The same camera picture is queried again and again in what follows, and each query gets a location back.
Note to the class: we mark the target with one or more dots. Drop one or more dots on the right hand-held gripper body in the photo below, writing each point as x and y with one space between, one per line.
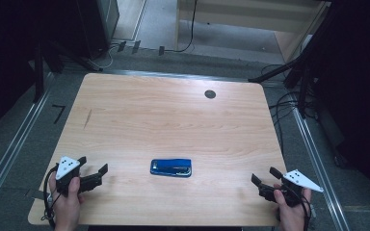
298 179

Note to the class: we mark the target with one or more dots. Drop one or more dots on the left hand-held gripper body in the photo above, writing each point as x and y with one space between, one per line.
66 168

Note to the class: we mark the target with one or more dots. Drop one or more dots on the blue stapler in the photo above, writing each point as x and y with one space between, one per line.
173 165

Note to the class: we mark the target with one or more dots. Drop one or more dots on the person's right hand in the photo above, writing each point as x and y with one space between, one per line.
292 211

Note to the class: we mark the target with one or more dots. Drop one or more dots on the person's left hand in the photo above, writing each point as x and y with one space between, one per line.
66 205

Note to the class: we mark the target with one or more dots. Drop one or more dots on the black metal stand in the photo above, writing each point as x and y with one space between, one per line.
39 77

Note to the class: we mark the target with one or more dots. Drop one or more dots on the dark curtain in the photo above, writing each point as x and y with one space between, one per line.
3 48
366 96

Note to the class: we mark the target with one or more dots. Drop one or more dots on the small black block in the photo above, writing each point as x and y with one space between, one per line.
122 46

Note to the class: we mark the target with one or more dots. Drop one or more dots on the small black plug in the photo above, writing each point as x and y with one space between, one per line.
161 50

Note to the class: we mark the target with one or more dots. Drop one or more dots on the dark cabinet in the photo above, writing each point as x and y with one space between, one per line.
106 19

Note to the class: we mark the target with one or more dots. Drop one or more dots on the light wooden furniture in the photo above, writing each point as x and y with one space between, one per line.
237 14

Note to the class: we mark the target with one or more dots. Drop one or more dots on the aluminium floor rail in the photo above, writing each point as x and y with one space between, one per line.
13 150
314 163

